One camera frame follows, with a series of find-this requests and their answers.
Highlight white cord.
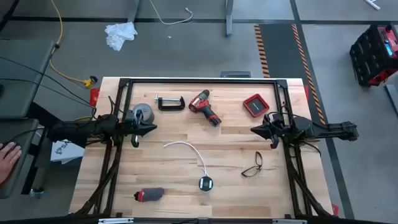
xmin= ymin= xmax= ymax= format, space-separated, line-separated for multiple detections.
xmin=164 ymin=141 xmax=208 ymax=177

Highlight white crumpled cloth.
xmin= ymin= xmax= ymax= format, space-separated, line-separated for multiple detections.
xmin=104 ymin=21 xmax=138 ymax=52

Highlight red black cordless drill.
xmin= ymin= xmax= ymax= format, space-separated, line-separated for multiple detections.
xmin=188 ymin=89 xmax=223 ymax=128

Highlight hazard-striped floor mat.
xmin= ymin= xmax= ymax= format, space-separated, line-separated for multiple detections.
xmin=254 ymin=23 xmax=327 ymax=125

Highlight black C-clamp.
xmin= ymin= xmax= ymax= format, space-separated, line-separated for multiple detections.
xmin=154 ymin=91 xmax=186 ymax=112

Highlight black desk cable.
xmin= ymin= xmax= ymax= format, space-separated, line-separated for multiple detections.
xmin=0 ymin=55 xmax=96 ymax=109

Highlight yellow extension cable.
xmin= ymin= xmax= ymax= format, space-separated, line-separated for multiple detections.
xmin=49 ymin=0 xmax=99 ymax=90

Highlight black desk base beam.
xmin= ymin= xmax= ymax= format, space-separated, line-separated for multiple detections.
xmin=26 ymin=101 xmax=63 ymax=131

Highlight red square tray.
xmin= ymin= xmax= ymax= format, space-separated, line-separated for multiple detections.
xmin=243 ymin=93 xmax=271 ymax=118

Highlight dark-framed safety glasses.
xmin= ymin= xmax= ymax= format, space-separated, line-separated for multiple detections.
xmin=241 ymin=151 xmax=264 ymax=178

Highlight dark grey box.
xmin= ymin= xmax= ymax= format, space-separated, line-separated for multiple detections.
xmin=220 ymin=70 xmax=251 ymax=78

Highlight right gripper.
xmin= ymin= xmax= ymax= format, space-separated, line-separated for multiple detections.
xmin=250 ymin=112 xmax=289 ymax=139

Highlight grey board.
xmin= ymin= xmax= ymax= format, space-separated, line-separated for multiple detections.
xmin=384 ymin=83 xmax=398 ymax=116

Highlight grey desk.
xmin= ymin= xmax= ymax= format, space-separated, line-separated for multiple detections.
xmin=0 ymin=39 xmax=55 ymax=120
xmin=0 ymin=118 xmax=40 ymax=200

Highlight black red tool crate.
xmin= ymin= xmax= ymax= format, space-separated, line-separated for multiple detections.
xmin=349 ymin=23 xmax=398 ymax=87

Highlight grey duct tape roll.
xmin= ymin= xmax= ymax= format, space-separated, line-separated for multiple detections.
xmin=132 ymin=103 xmax=155 ymax=125

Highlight black cord spool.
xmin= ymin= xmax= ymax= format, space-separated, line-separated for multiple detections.
xmin=198 ymin=175 xmax=214 ymax=193

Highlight white printed bag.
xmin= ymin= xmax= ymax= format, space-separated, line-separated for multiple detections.
xmin=49 ymin=139 xmax=85 ymax=165

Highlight black aluminium rig frame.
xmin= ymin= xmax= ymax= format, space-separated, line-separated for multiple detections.
xmin=70 ymin=77 xmax=335 ymax=218

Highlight white pipe piece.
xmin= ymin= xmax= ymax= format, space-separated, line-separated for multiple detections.
xmin=363 ymin=0 xmax=382 ymax=11

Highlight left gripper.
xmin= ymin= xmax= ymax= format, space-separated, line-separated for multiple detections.
xmin=124 ymin=109 xmax=158 ymax=138

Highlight person's hand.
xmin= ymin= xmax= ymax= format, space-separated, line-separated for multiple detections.
xmin=0 ymin=141 xmax=22 ymax=186

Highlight white floor cable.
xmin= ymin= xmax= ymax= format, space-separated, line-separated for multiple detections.
xmin=148 ymin=0 xmax=194 ymax=26

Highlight grey desk leg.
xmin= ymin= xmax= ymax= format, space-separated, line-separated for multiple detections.
xmin=127 ymin=0 xmax=141 ymax=24
xmin=225 ymin=0 xmax=234 ymax=37

